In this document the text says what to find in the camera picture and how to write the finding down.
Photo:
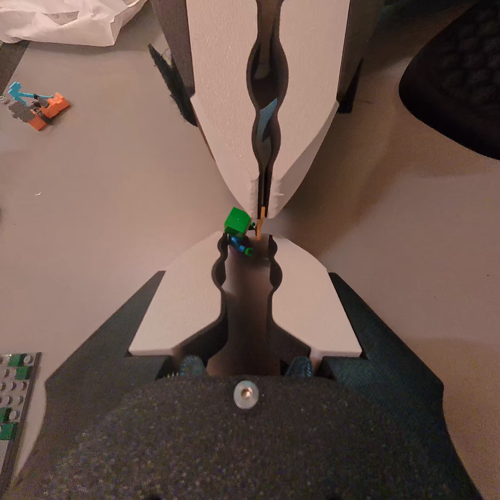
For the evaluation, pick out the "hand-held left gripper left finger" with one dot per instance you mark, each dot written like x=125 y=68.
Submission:
x=179 y=308

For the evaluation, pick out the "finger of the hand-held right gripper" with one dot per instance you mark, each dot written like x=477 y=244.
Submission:
x=312 y=78
x=218 y=78

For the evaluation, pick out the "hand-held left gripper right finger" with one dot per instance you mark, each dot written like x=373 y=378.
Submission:
x=316 y=308

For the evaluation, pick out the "gold toy sword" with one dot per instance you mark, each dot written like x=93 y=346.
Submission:
x=260 y=228

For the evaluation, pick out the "green headed toy minifigure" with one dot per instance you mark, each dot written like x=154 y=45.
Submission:
x=236 y=220

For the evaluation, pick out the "white crumpled paper bag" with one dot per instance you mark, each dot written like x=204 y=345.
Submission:
x=58 y=23

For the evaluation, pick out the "small orange grey brick model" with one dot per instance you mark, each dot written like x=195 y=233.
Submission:
x=54 y=109

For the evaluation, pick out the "grey brick building model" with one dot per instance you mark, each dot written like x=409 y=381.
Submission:
x=15 y=390

